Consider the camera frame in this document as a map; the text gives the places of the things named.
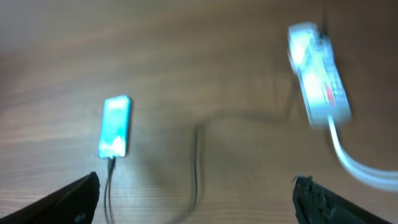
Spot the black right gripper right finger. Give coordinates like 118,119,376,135
292,175,389,224

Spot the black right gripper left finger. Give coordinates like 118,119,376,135
1,172,100,224

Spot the white power strip cord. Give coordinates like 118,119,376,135
326,114,398,192

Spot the black charging cable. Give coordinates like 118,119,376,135
103,18,330,224

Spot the white power strip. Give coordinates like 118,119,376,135
298,40,352,128

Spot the smartphone with cyan screen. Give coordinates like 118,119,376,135
98,95,131,159

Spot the white charger adapter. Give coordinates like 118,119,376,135
287,22,320,75

